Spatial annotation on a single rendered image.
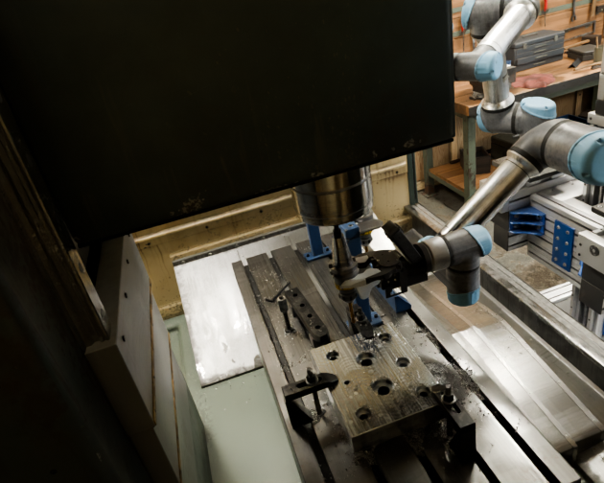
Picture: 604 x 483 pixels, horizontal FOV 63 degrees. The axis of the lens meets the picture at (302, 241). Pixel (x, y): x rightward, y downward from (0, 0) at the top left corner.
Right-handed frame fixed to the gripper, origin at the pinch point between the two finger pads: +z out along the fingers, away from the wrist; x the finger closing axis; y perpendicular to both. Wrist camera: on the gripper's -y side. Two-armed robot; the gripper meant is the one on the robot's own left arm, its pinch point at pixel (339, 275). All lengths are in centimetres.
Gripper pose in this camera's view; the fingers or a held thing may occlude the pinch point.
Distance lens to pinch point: 107.3
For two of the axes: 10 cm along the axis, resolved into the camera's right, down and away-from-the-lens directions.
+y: 1.7, 8.6, 4.8
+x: -2.7, -4.3, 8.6
